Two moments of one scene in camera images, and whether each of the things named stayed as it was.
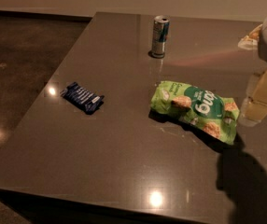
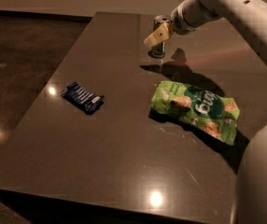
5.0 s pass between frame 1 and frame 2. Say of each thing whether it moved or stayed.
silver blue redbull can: stayed
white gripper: moved
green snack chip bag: stayed
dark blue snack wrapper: stayed
